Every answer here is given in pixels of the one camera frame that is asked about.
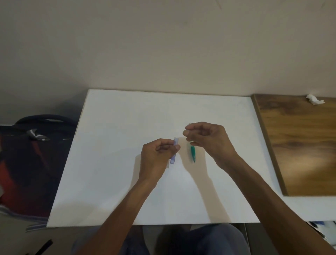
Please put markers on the person's left hand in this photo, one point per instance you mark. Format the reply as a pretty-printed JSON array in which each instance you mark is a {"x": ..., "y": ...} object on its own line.
[{"x": 155, "y": 160}]

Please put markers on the person's right hand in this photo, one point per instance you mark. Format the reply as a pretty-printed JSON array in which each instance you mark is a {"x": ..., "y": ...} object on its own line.
[{"x": 215, "y": 142}]

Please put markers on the blue lead case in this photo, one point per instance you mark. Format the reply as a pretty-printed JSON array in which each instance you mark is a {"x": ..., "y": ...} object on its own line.
[{"x": 172, "y": 159}]

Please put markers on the teal mechanical pencil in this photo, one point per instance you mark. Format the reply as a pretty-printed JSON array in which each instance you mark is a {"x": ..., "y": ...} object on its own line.
[{"x": 193, "y": 155}]

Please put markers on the person's right forearm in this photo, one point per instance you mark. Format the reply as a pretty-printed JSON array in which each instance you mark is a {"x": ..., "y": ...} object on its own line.
[{"x": 278, "y": 207}]

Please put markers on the person's left forearm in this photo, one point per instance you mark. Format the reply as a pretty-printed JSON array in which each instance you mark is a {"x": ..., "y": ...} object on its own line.
[{"x": 118, "y": 220}]

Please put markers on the person's legs in jeans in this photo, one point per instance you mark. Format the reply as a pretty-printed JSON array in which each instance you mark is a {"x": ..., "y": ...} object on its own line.
[{"x": 210, "y": 241}]

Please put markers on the brown wooden board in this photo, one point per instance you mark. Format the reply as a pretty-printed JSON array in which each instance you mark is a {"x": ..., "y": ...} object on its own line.
[{"x": 304, "y": 147}]

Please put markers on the crumpled white tissue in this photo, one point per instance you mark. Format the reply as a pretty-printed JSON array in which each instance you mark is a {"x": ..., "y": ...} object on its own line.
[{"x": 313, "y": 99}]

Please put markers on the white tag on bag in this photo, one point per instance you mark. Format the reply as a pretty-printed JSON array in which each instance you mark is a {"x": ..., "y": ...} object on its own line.
[{"x": 35, "y": 134}]

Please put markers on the black and red bag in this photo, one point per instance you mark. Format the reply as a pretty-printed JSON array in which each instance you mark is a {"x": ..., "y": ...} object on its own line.
[{"x": 29, "y": 173}]

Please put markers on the small blue object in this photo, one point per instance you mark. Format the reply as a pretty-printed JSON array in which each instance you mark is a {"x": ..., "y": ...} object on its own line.
[{"x": 322, "y": 225}]

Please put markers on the striped cloth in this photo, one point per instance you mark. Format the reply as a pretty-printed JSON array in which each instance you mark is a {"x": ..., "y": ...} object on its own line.
[{"x": 36, "y": 227}]

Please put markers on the black object on floor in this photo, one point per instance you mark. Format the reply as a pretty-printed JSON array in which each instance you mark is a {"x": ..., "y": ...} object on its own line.
[{"x": 44, "y": 247}]

